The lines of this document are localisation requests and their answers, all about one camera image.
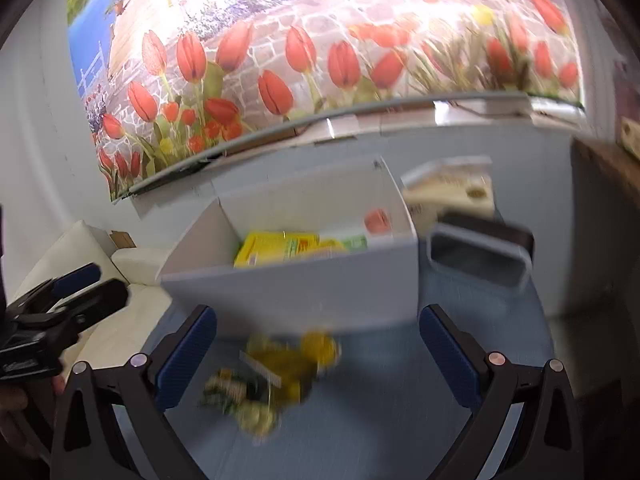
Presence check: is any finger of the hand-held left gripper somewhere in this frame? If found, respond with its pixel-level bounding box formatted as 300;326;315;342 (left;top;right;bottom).
50;279;129;346
7;262;103;313

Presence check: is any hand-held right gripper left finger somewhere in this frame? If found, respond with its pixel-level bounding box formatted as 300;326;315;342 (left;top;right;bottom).
50;305;218;480

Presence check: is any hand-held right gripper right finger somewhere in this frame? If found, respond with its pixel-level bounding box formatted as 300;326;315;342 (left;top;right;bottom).
419;304;586;480

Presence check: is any pile of small candies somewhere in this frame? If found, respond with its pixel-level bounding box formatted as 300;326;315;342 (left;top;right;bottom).
200;330;344;442

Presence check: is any white cardboard box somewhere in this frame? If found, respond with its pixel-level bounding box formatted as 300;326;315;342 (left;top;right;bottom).
156;156;420;341

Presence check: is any reddish jelly cup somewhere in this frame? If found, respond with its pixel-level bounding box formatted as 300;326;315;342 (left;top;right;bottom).
364;208;391;235

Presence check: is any person's left hand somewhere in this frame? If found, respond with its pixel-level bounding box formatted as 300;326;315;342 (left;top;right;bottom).
0;374;67;461

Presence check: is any white sofa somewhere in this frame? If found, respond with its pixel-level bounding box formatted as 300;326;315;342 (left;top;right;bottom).
10;220;176;378

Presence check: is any blue table mat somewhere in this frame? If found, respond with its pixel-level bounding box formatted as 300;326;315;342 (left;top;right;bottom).
112;260;557;480

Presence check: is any tissue box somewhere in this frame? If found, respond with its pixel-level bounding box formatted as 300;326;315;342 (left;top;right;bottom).
401;157;496;226

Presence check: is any wooden shelf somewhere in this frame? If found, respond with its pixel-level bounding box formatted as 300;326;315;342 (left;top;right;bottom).
570;137;640;213

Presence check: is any cream patterned box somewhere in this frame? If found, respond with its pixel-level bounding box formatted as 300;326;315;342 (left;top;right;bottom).
620;116;640;152

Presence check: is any black speaker with white frame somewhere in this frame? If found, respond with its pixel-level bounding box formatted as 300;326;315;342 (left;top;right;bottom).
426;212;535;297

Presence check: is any tulip wall poster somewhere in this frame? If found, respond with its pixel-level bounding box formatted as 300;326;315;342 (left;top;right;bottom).
67;0;586;204

